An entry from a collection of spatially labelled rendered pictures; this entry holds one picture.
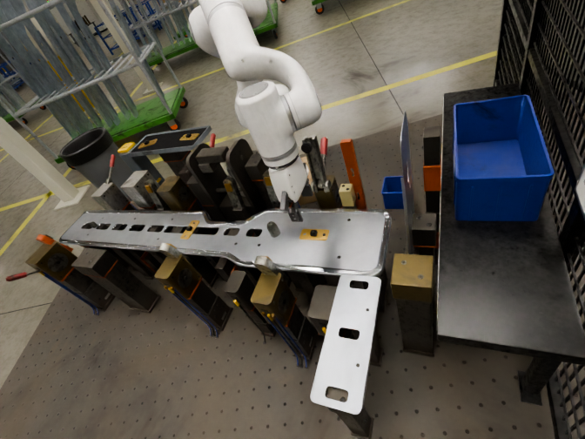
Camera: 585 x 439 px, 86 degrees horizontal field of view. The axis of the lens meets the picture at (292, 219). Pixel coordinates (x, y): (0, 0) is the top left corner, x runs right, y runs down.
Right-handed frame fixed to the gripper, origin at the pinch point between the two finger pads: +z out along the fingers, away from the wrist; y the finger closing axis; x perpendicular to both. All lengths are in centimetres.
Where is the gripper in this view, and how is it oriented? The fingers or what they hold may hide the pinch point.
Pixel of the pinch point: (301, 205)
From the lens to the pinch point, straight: 81.7
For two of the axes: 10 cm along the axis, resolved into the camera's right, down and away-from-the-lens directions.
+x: 9.0, 0.1, -4.3
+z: 3.1, 6.7, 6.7
